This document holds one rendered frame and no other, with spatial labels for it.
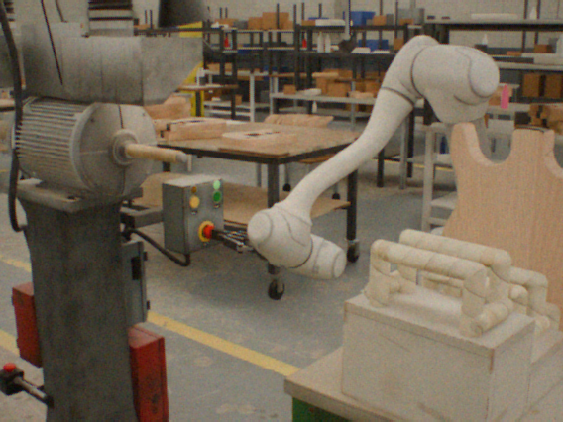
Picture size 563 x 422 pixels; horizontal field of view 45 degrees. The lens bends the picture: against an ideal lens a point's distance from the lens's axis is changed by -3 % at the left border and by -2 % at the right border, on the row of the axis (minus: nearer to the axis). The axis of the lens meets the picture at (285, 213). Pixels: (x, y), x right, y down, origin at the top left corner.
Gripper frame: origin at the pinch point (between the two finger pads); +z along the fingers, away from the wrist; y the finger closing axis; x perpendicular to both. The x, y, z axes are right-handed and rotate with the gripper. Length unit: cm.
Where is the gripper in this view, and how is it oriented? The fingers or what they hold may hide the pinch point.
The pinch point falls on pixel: (221, 235)
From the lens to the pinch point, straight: 197.0
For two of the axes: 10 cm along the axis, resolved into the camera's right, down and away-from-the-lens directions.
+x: 0.0, -9.7, -2.5
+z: -7.7, -1.6, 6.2
